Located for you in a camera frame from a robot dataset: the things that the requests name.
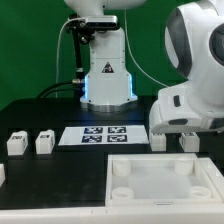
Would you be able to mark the white square tabletop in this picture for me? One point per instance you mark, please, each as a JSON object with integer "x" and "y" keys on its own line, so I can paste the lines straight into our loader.
{"x": 162, "y": 179}

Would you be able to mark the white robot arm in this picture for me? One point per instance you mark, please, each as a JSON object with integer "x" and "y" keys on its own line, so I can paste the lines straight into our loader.
{"x": 194, "y": 40}

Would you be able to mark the white sheet with tags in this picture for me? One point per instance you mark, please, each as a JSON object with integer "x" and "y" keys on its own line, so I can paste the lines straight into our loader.
{"x": 96, "y": 135}

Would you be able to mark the white part at left edge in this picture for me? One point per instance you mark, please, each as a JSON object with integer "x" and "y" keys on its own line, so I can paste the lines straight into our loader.
{"x": 2, "y": 174}

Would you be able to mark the white L-shaped obstacle fence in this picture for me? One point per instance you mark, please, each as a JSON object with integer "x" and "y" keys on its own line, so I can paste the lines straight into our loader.
{"x": 154, "y": 214}

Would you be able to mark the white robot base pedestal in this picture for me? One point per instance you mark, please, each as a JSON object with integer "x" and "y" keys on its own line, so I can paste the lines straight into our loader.
{"x": 108, "y": 85}

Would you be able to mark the black camera on stand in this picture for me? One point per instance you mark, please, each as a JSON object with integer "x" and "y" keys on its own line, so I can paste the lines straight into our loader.
{"x": 83, "y": 30}

